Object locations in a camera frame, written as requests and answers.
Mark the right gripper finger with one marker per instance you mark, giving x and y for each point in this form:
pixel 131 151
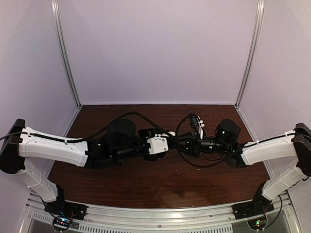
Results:
pixel 180 148
pixel 185 138

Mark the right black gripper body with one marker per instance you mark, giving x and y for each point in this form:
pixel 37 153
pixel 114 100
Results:
pixel 196 148

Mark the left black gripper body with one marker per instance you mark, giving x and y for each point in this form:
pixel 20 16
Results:
pixel 154 159

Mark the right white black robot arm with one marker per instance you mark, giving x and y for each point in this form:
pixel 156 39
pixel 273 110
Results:
pixel 295 143

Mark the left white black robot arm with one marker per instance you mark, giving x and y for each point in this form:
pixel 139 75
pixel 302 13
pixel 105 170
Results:
pixel 119 144

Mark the right circuit board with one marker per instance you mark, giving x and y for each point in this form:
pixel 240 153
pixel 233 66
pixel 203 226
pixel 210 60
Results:
pixel 257 224

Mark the circuit board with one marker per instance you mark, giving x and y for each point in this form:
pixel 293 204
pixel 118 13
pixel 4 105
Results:
pixel 61 223
pixel 257 224

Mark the left circuit board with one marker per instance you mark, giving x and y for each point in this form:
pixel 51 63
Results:
pixel 61 223

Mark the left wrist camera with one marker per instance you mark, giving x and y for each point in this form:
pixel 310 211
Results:
pixel 157 142

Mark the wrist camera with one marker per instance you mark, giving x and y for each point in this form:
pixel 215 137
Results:
pixel 197 124
pixel 157 142

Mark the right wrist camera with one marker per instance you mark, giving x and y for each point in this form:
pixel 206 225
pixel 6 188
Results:
pixel 197 124

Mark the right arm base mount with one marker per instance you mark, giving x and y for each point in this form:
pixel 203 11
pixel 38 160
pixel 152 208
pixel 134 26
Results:
pixel 252 208

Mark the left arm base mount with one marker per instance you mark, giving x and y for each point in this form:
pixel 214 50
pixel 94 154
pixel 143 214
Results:
pixel 66 209

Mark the aluminium front rail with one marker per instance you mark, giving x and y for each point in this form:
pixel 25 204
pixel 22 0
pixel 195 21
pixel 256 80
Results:
pixel 207 219

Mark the right aluminium frame post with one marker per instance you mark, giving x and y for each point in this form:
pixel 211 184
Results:
pixel 253 46

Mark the aluminium frame post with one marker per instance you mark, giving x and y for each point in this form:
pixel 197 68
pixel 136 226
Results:
pixel 253 46
pixel 63 52

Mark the left aluminium frame post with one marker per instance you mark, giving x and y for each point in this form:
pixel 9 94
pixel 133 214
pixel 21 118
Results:
pixel 63 52

